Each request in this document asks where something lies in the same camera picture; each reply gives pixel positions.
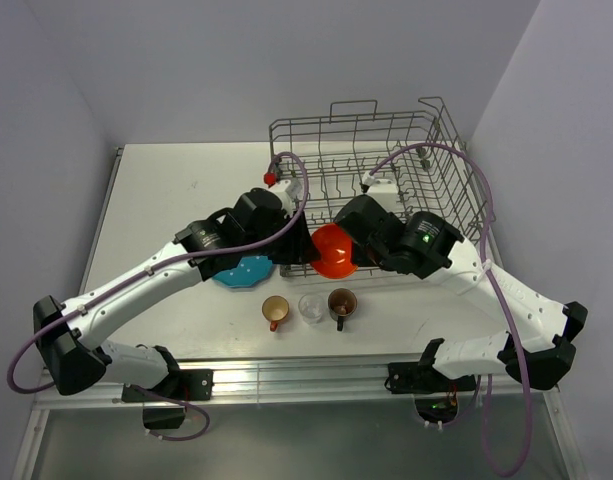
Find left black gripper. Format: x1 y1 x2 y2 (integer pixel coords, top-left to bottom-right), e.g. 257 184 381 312
242 210 320 264

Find orange bowl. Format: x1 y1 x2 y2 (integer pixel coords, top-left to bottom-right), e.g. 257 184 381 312
310 223 358 280

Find clear glass tumbler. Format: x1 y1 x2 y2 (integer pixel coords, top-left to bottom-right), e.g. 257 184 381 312
298 294 326 325

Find dark brown mug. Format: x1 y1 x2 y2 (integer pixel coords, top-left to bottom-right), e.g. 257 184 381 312
327 288 358 332

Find orange ceramic cup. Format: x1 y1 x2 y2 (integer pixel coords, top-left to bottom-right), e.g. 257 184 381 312
261 295 290 332

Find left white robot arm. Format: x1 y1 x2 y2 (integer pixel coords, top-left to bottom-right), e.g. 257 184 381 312
33 181 310 399

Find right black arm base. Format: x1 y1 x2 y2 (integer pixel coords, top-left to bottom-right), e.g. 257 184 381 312
384 362 477 395

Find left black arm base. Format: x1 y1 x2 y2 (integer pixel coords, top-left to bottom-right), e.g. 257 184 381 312
121 369 213 403

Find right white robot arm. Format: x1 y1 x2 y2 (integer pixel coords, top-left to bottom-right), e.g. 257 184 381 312
334 195 588 394

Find blue polka dot plate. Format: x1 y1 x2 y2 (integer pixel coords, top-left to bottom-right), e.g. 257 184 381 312
213 255 275 289

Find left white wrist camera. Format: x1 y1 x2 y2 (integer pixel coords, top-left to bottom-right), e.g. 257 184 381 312
263 172 302 202

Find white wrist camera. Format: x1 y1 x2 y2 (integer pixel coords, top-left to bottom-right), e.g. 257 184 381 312
361 171 399 199
263 172 302 202

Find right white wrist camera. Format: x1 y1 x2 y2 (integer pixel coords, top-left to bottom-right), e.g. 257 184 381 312
361 171 399 199

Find grey wire dish rack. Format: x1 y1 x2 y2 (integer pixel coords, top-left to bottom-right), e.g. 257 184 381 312
268 96 496 279

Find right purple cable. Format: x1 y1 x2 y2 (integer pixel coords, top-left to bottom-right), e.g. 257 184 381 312
368 142 535 477

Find aluminium mounting rail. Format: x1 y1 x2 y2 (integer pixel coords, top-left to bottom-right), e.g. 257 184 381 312
33 352 560 409

